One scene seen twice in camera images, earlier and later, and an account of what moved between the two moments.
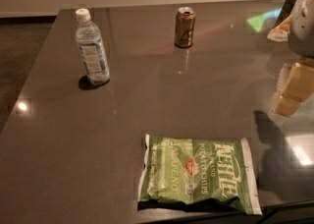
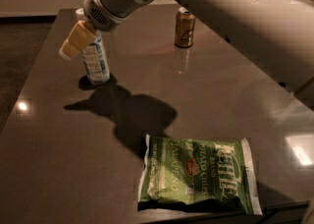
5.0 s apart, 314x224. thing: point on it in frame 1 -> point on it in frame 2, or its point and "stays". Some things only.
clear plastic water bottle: x=88 y=38 stays
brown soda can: x=184 y=27 stays
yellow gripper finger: x=296 y=85 -> x=109 y=2
